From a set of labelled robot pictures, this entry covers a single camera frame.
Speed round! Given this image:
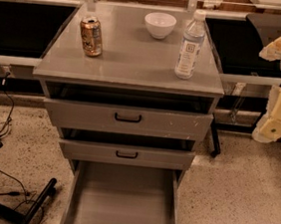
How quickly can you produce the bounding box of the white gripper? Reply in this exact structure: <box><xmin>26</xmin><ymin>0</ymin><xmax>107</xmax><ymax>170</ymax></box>
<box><xmin>251</xmin><ymin>86</ymin><xmax>281</xmax><ymax>143</ymax></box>

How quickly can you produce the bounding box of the orange soda can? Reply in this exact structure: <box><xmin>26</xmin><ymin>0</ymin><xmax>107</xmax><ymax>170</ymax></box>
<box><xmin>80</xmin><ymin>16</ymin><xmax>103</xmax><ymax>57</ymax></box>

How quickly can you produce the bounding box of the grey drawer cabinet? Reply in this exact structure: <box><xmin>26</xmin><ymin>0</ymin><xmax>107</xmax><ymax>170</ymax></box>
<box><xmin>22</xmin><ymin>0</ymin><xmax>234</xmax><ymax>193</ymax></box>

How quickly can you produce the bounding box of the grey open bottom drawer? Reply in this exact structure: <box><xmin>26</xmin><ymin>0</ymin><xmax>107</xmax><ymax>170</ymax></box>
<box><xmin>61</xmin><ymin>161</ymin><xmax>177</xmax><ymax>224</ymax></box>

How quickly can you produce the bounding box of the grey top drawer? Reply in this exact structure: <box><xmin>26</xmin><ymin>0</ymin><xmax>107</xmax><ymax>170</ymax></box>
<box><xmin>44</xmin><ymin>99</ymin><xmax>213</xmax><ymax>141</ymax></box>

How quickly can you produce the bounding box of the clear plastic water bottle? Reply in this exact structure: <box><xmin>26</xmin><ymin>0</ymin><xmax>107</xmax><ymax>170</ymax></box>
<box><xmin>174</xmin><ymin>10</ymin><xmax>206</xmax><ymax>80</ymax></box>

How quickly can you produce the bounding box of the white ceramic bowl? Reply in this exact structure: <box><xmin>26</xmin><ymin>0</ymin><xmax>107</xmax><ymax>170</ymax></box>
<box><xmin>144</xmin><ymin>12</ymin><xmax>177</xmax><ymax>39</ymax></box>

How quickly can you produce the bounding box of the black cable on floor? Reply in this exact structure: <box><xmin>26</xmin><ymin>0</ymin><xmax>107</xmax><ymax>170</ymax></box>
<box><xmin>0</xmin><ymin>162</ymin><xmax>50</xmax><ymax>224</ymax></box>

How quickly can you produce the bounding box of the black hanging cable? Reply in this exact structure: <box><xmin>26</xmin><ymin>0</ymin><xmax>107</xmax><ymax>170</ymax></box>
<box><xmin>0</xmin><ymin>71</ymin><xmax>19</xmax><ymax>139</ymax></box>

